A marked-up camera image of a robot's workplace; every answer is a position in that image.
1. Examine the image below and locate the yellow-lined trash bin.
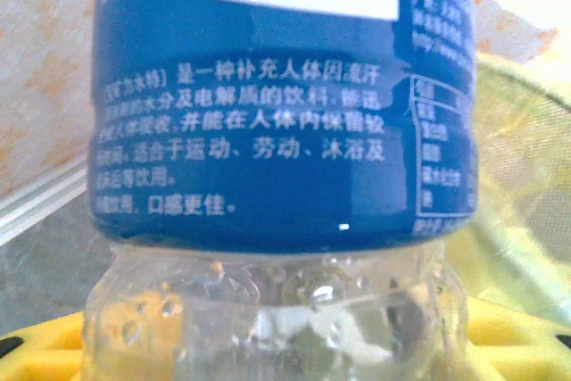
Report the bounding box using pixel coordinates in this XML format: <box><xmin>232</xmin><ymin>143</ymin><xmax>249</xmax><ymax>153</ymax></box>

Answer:
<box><xmin>445</xmin><ymin>53</ymin><xmax>571</xmax><ymax>327</ymax></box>

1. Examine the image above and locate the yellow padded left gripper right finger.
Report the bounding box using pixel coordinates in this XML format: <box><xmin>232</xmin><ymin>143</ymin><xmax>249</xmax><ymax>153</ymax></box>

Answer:
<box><xmin>462</xmin><ymin>301</ymin><xmax>571</xmax><ymax>381</ymax></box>

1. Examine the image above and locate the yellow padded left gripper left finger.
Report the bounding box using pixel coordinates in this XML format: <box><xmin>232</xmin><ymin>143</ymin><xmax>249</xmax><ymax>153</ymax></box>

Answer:
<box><xmin>0</xmin><ymin>311</ymin><xmax>89</xmax><ymax>381</ymax></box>

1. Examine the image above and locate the large blue label clear bottle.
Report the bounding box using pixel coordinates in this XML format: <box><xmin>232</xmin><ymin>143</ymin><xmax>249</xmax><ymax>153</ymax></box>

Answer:
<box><xmin>83</xmin><ymin>0</ymin><xmax>482</xmax><ymax>381</ymax></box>

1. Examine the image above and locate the aluminium table side rail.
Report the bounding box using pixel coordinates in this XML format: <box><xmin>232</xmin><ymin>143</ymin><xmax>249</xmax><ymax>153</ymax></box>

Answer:
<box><xmin>0</xmin><ymin>160</ymin><xmax>93</xmax><ymax>246</ymax></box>

